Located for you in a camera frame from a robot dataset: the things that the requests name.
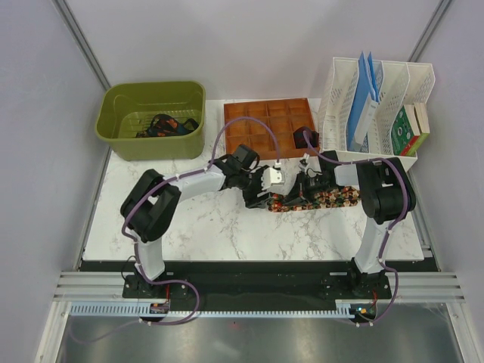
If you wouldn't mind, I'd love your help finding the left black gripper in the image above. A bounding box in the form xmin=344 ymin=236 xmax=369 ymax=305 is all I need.
xmin=237 ymin=166 xmax=272 ymax=209

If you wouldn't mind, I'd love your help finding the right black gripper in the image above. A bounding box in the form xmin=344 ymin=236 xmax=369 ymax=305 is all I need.
xmin=283 ymin=171 xmax=334 ymax=207

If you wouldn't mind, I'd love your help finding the colourful floral patterned tie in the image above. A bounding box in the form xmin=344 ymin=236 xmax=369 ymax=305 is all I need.
xmin=268 ymin=186 xmax=360 ymax=213

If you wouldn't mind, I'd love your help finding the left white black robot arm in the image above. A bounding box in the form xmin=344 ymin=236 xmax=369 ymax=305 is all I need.
xmin=120 ymin=144 xmax=284 ymax=297

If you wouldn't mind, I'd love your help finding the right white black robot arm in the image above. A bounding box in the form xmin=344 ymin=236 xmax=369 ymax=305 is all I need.
xmin=278 ymin=150 xmax=416 ymax=298

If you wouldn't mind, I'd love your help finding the rolled dark red tie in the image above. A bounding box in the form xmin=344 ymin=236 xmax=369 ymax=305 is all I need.
xmin=293 ymin=126 xmax=319 ymax=149

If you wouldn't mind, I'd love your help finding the orange compartment tray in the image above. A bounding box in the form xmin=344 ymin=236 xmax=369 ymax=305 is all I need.
xmin=224 ymin=98 xmax=315 ymax=160

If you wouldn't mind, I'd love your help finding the white booklet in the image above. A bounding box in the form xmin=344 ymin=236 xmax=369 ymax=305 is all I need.
xmin=353 ymin=95 xmax=379 ymax=144

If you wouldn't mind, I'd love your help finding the dark blue orange tie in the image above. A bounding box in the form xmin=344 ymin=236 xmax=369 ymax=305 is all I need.
xmin=136 ymin=113 xmax=199 ymax=138

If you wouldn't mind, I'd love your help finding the green book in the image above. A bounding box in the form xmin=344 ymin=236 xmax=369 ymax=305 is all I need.
xmin=391 ymin=104 xmax=430 ymax=157

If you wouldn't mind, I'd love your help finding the blue folder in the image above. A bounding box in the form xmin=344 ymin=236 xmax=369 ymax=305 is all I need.
xmin=346 ymin=52 xmax=384 ymax=152

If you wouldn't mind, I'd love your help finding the olive green plastic bin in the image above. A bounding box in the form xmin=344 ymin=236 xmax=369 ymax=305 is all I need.
xmin=95 ymin=81 xmax=206 ymax=161

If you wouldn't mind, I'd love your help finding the beige paperback book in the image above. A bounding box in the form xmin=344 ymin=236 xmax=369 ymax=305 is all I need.
xmin=413 ymin=103 xmax=430 ymax=135

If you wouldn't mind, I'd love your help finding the white plastic file organizer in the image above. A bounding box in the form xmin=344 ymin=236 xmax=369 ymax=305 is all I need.
xmin=317 ymin=57 xmax=436 ymax=161

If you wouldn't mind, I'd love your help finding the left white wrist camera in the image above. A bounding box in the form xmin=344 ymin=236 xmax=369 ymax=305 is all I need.
xmin=261 ymin=167 xmax=285 ymax=190

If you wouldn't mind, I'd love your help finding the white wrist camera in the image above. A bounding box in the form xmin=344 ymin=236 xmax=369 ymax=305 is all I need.
xmin=299 ymin=154 xmax=309 ymax=172
xmin=261 ymin=167 xmax=285 ymax=190

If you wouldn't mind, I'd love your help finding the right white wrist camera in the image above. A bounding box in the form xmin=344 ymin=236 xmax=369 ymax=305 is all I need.
xmin=299 ymin=154 xmax=309 ymax=172

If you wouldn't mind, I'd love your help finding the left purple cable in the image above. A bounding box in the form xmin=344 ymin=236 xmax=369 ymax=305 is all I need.
xmin=70 ymin=116 xmax=283 ymax=344

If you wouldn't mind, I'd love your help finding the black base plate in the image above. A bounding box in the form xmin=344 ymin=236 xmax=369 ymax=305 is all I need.
xmin=123 ymin=261 xmax=391 ymax=311

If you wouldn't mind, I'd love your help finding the white slotted cable duct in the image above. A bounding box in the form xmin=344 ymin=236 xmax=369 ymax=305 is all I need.
xmin=69 ymin=301 xmax=376 ymax=319

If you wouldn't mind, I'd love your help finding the aluminium frame rail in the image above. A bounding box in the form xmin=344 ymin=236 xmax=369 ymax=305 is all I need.
xmin=36 ymin=270 xmax=466 ymax=363

